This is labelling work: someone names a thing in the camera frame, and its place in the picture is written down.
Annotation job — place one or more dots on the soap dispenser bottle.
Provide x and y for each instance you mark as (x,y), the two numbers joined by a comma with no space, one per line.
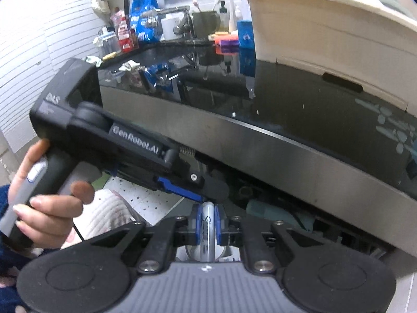
(224,17)

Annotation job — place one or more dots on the white mug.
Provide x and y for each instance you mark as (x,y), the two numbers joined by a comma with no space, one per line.
(169,25)

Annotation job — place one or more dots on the black Sharpie marker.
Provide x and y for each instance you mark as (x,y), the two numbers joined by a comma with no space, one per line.
(208,233)

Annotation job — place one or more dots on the olive green mug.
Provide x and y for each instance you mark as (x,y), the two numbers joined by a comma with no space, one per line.
(205,23)

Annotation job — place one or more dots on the beige plastic storage box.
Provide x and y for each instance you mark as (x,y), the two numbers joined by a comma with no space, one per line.
(369,42)

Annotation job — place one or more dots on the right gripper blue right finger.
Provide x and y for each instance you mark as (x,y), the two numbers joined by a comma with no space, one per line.
(220,224)

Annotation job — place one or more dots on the chrome sink faucet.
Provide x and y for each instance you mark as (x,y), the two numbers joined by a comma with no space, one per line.
(185,28)

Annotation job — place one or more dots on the red snack package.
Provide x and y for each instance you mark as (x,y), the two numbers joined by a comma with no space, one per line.
(123,32)

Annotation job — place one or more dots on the blue cookie monster box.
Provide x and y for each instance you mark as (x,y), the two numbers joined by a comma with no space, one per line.
(245,34)

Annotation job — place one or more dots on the blue Oreo snack bag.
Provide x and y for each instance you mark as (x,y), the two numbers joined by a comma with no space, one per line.
(138,19)

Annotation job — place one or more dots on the person's left hand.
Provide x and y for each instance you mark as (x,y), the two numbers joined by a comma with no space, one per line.
(48,219)

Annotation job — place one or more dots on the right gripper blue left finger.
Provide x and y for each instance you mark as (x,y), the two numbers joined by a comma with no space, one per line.
(193,225)

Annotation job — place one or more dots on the steel countertop with black top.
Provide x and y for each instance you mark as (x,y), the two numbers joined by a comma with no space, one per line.
(314,137)

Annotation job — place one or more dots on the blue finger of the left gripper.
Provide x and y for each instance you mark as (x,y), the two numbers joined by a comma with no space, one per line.
(169,187)

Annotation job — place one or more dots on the purple soap box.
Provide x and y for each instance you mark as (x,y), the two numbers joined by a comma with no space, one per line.
(228,42)

